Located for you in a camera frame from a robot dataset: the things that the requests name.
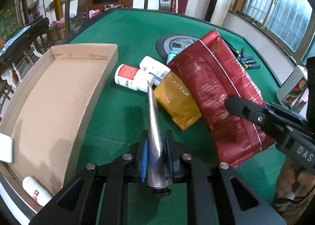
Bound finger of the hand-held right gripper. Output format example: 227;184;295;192
225;95;304;142
266;102;309;127

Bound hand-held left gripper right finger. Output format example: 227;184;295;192
164;130;287;225

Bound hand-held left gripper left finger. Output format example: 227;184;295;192
29;130;150;225

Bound silver squeeze tube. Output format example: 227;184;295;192
146;80;173;196

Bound red foil bag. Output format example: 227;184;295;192
167;28;276;169

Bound large cardboard box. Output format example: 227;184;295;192
0;44;119;214

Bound person's right hand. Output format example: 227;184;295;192
275;157;315;197

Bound white ceramic liquor bottle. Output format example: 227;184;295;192
276;65;309;114

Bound row of black markers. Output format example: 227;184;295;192
225;42;262;71

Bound yellow foil packet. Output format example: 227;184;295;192
153;71;202;131

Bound white bottle red label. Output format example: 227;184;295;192
114;64;149;93

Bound tissue pack blue cartoon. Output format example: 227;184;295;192
166;50;184;65

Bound white bottle blue label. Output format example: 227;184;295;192
139;56;171;86

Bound white bottle red print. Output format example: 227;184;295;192
22;176;53;207

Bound barred window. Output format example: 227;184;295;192
229;0;315;61

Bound white rounded flat case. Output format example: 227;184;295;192
0;133;14;165

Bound dark wooden chair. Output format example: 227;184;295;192
63;0;98;32

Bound dark wooden table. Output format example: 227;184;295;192
0;17;50;62

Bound flower painted glass panel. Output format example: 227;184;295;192
0;0;24;43

